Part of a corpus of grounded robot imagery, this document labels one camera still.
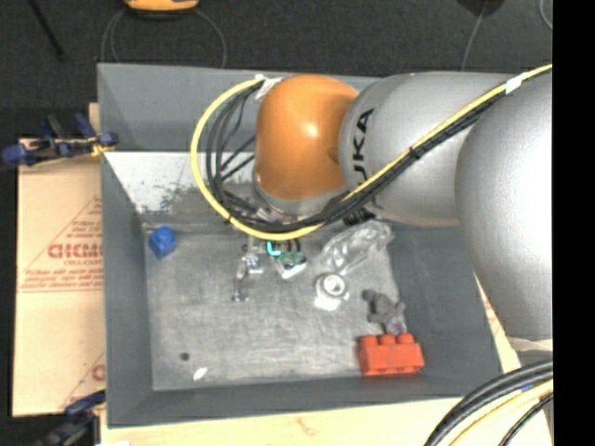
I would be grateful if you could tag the red toy brick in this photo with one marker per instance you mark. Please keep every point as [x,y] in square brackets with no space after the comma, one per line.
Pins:
[392,358]

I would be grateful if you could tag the brown cardboard board, red print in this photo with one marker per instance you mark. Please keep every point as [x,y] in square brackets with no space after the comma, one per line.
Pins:
[56,295]

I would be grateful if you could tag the blue toy brick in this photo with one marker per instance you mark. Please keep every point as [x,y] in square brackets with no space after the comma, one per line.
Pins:
[162,243]

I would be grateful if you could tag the grey toy animal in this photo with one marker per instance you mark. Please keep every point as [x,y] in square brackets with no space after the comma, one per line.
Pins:
[383,310]

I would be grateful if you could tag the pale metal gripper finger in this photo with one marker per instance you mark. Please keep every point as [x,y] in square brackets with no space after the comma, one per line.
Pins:
[241,281]

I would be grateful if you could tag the small white scrap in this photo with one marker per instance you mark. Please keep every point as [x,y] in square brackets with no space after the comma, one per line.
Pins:
[200,373]

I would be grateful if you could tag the clear plastic bottle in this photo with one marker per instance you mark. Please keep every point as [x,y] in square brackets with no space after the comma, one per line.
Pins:
[355,245]

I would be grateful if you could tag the black cylinder on white bracket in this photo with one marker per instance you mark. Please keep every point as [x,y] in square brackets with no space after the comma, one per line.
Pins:
[357,217]

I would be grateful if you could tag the grey metal bin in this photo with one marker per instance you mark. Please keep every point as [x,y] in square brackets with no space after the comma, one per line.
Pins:
[260,332]

